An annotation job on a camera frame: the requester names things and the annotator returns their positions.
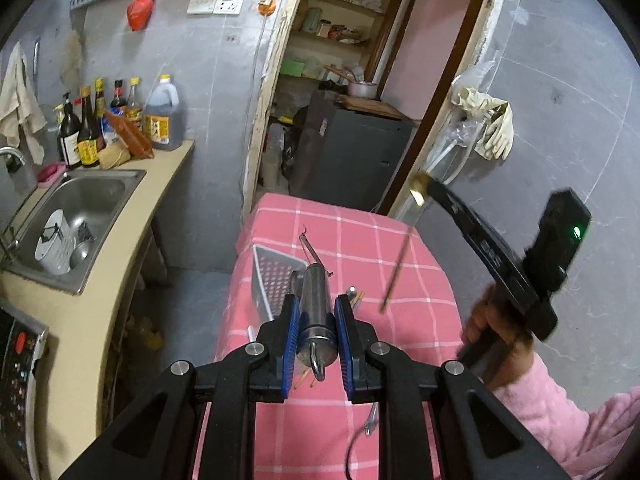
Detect dark yellow-label sauce bottle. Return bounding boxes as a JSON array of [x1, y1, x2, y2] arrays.
[[77, 85, 103, 168]]

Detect white hose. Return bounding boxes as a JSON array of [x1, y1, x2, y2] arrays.
[[424, 132, 473, 187]]

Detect wooden door frame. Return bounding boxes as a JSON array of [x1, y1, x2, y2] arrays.
[[239, 0, 504, 221]]

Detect steel kitchen sink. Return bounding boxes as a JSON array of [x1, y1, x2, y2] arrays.
[[0, 168, 148, 295]]

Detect cream rubber gloves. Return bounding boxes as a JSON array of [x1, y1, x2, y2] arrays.
[[449, 87, 515, 161]]

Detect beige kitchen counter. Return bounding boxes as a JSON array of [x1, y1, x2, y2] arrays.
[[0, 138, 196, 480]]

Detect white plastic utensil basket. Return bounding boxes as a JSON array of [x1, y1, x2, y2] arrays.
[[251, 243, 307, 322]]

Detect wooden cutting board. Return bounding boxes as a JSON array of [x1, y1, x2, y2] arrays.
[[334, 94, 419, 122]]

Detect black induction cooker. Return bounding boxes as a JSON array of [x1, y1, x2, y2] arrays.
[[0, 299, 50, 477]]

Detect large brown oil jug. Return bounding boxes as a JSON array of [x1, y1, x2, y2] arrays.
[[143, 73, 185, 151]]

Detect steel pot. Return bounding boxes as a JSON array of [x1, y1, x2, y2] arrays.
[[346, 79, 380, 100]]

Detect dark pump sauce bottle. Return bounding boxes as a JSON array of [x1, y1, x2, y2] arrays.
[[57, 92, 84, 170]]

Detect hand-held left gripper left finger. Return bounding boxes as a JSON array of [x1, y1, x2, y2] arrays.
[[57, 295, 301, 480]]

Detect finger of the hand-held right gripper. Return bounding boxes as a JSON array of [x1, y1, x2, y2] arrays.
[[425, 178, 482, 242]]

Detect beige tied bag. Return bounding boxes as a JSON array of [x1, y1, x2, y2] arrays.
[[97, 140, 132, 170]]

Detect steel faucet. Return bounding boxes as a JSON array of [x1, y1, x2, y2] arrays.
[[0, 145, 27, 266]]

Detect pink checked tablecloth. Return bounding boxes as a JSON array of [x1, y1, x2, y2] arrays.
[[192, 192, 464, 480]]

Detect grey cabinet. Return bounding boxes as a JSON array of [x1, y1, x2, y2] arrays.
[[288, 90, 420, 214]]

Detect orange-brown packet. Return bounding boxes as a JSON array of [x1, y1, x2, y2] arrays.
[[104, 111, 155, 160]]

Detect beige hanging towel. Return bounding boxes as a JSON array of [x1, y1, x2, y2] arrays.
[[0, 41, 47, 165]]

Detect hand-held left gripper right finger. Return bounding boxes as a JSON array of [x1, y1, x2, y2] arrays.
[[334, 294, 572, 480]]

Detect white mug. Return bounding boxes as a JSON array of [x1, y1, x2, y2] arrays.
[[33, 208, 77, 276]]

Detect person's right hand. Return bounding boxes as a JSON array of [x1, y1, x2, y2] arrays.
[[460, 283, 537, 391]]

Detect person's right forearm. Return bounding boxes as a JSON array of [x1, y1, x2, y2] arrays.
[[492, 349, 640, 480]]

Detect pink sponge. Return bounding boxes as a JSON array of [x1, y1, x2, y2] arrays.
[[38, 162, 67, 186]]

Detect red plastic bag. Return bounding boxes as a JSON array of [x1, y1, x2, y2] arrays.
[[126, 0, 160, 32]]

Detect hanging beige scrubber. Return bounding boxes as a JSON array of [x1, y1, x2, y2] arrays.
[[60, 29, 84, 84]]

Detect steel cylindrical-handle kitchen tool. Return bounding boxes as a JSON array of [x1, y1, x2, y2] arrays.
[[294, 224, 337, 382]]

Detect yellow-cap sauce bottle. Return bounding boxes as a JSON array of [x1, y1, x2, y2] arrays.
[[124, 77, 146, 129]]

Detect red-cap sauce bottle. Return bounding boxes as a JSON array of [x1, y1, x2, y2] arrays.
[[109, 78, 129, 111]]

